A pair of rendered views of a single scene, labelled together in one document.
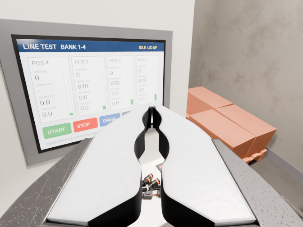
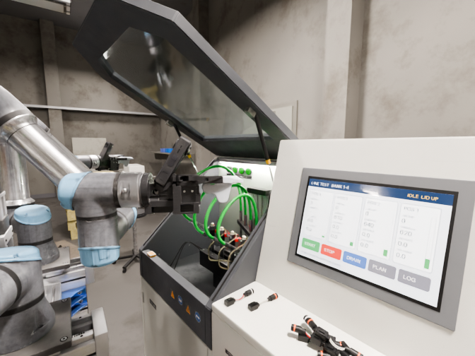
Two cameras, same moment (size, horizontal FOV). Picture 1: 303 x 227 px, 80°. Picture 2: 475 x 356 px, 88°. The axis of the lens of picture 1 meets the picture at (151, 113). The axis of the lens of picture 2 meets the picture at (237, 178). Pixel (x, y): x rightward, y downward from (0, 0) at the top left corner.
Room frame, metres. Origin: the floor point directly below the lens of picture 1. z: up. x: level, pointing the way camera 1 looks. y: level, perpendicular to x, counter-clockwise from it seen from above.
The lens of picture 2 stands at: (0.07, -0.54, 1.53)
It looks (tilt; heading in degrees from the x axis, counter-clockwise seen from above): 8 degrees down; 86
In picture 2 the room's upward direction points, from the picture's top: straight up
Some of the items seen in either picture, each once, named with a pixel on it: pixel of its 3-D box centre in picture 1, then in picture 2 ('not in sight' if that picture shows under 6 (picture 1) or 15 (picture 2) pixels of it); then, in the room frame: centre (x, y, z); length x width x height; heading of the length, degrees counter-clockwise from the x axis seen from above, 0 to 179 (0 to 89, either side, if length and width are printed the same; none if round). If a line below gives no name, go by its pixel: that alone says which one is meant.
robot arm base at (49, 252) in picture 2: not in sight; (37, 248); (-0.71, 0.51, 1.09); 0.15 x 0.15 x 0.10
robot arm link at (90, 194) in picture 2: not in sight; (94, 192); (-0.19, -0.03, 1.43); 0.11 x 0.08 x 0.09; 4
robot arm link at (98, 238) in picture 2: not in sight; (102, 234); (-0.19, -0.01, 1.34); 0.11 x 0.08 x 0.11; 94
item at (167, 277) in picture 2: not in sight; (171, 287); (-0.16, 0.55, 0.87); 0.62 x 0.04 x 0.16; 127
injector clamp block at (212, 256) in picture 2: not in sight; (227, 272); (0.10, 0.60, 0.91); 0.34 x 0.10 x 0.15; 127
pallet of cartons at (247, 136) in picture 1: (208, 124); not in sight; (2.09, -0.77, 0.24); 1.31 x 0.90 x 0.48; 39
